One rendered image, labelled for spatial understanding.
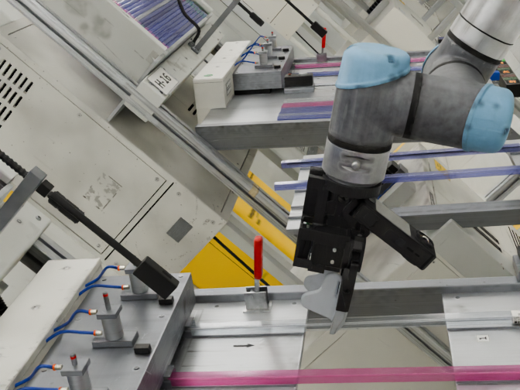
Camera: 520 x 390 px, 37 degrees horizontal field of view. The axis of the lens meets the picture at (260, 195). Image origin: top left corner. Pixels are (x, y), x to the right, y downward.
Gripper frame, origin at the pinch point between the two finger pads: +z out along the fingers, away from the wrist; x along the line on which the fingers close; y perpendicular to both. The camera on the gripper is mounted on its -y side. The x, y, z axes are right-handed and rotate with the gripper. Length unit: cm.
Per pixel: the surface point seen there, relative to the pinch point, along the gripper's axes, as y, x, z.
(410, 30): -37, -440, 39
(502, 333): -19.4, 2.3, -4.1
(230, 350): 12.9, 4.4, 4.5
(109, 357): 25.8, 14.2, 1.7
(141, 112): 49, -81, 5
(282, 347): 6.7, 4.1, 2.8
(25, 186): 34.8, 17.2, -19.4
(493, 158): -74, -268, 61
